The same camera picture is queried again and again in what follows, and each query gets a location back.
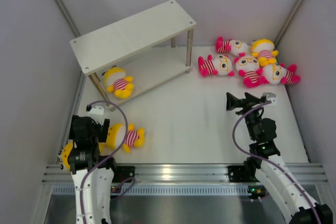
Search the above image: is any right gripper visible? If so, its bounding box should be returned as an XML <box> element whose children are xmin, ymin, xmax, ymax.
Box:
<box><xmin>226</xmin><ymin>92</ymin><xmax>265</xmax><ymax>140</ymax></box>

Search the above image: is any yellow plush toy floor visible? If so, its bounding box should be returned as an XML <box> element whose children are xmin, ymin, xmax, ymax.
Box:
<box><xmin>104</xmin><ymin>123</ymin><xmax>145</xmax><ymax>153</ymax></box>

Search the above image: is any pink plush toy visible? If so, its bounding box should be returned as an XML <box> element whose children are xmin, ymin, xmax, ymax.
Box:
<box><xmin>234</xmin><ymin>55</ymin><xmax>266</xmax><ymax>88</ymax></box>
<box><xmin>197</xmin><ymin>55</ymin><xmax>235</xmax><ymax>77</ymax></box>
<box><xmin>262</xmin><ymin>63</ymin><xmax>301</xmax><ymax>85</ymax></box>
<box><xmin>215</xmin><ymin>37</ymin><xmax>249</xmax><ymax>57</ymax></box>

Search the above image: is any yellow plush toy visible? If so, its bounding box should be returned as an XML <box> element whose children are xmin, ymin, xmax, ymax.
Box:
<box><xmin>58</xmin><ymin>140</ymin><xmax>79</xmax><ymax>174</ymax></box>
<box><xmin>102</xmin><ymin>66</ymin><xmax>134</xmax><ymax>99</ymax></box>

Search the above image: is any yellow plush toy corner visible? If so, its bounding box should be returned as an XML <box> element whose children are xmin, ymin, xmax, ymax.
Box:
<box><xmin>251</xmin><ymin>39</ymin><xmax>279</xmax><ymax>68</ymax></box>

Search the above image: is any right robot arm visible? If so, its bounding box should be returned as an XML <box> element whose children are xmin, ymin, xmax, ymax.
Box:
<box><xmin>226</xmin><ymin>92</ymin><xmax>333</xmax><ymax>223</ymax></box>

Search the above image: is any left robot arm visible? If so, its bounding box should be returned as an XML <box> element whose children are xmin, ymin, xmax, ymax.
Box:
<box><xmin>67</xmin><ymin>115</ymin><xmax>119</xmax><ymax>223</ymax></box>

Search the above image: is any yellow plush toy on shelf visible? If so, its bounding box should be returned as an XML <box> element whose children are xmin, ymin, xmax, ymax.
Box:
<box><xmin>102</xmin><ymin>66</ymin><xmax>134</xmax><ymax>99</ymax></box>

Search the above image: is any white two-tier shelf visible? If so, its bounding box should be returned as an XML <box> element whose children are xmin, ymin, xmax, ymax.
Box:
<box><xmin>70</xmin><ymin>0</ymin><xmax>196</xmax><ymax>105</ymax></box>

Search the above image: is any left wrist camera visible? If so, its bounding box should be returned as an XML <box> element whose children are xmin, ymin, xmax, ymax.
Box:
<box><xmin>86</xmin><ymin>105</ymin><xmax>104</xmax><ymax>125</ymax></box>

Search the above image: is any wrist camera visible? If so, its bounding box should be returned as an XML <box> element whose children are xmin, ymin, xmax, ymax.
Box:
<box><xmin>86</xmin><ymin>105</ymin><xmax>104</xmax><ymax>125</ymax></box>
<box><xmin>262</xmin><ymin>92</ymin><xmax>277</xmax><ymax>106</ymax></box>

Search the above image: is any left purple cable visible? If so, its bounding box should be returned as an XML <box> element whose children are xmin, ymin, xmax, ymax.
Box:
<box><xmin>81</xmin><ymin>100</ymin><xmax>137</xmax><ymax>224</ymax></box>

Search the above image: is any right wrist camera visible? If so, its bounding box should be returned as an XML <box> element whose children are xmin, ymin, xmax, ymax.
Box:
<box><xmin>262</xmin><ymin>92</ymin><xmax>277</xmax><ymax>106</ymax></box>

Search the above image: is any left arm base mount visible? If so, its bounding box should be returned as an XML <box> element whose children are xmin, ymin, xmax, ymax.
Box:
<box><xmin>112</xmin><ymin>166</ymin><xmax>135</xmax><ymax>183</ymax></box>

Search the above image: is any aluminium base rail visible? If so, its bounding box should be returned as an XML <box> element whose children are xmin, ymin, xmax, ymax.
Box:
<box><xmin>42</xmin><ymin>163</ymin><xmax>328</xmax><ymax>196</ymax></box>

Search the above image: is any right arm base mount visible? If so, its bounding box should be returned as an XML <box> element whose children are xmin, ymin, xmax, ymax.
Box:
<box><xmin>227</xmin><ymin>165</ymin><xmax>258</xmax><ymax>183</ymax></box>

